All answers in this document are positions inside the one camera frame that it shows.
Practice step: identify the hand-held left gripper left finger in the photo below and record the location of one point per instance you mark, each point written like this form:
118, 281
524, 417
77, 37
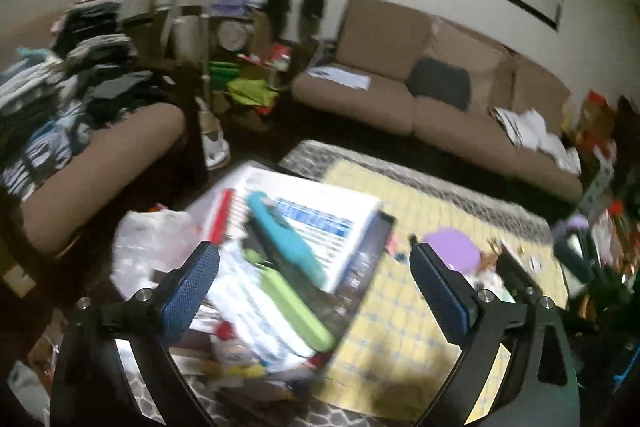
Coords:
192, 292

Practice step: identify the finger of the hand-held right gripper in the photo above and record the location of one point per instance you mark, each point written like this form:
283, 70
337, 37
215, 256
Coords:
517, 277

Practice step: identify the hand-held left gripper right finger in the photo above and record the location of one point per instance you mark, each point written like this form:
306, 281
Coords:
440, 292

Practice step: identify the purple oval case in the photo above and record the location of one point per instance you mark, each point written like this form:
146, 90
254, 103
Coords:
452, 249

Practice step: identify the white plastic bag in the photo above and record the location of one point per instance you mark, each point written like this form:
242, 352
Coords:
150, 247

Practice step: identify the yellow checked cloth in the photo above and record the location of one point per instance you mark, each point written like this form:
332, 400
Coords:
400, 347

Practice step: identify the red comb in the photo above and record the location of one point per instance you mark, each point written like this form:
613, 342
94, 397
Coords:
222, 217

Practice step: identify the lime green long case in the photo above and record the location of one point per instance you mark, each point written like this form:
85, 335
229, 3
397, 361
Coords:
295, 309

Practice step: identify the teal plastic tool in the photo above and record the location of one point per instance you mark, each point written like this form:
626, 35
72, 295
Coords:
285, 232

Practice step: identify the white box with blue print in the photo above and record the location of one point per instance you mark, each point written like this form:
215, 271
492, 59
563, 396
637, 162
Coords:
320, 217

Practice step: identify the white clothes pile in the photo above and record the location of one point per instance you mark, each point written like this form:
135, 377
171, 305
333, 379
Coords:
535, 134

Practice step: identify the red packaged goods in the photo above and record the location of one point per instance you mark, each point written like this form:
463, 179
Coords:
610, 167

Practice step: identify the brown armchair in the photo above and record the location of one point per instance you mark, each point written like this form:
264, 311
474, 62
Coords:
125, 147

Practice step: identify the brown sofa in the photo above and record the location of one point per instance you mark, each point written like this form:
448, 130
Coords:
380, 102

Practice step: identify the green bag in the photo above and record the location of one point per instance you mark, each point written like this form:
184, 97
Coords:
250, 92

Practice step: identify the dark grey cushion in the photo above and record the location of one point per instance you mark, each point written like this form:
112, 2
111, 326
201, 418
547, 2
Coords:
440, 82

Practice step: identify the white paper sheets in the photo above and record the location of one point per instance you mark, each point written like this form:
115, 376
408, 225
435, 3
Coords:
340, 77

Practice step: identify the stack of folded clothes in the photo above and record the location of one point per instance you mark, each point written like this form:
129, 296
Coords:
85, 77

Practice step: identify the black speaker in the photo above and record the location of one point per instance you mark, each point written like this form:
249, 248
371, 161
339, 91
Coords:
312, 12

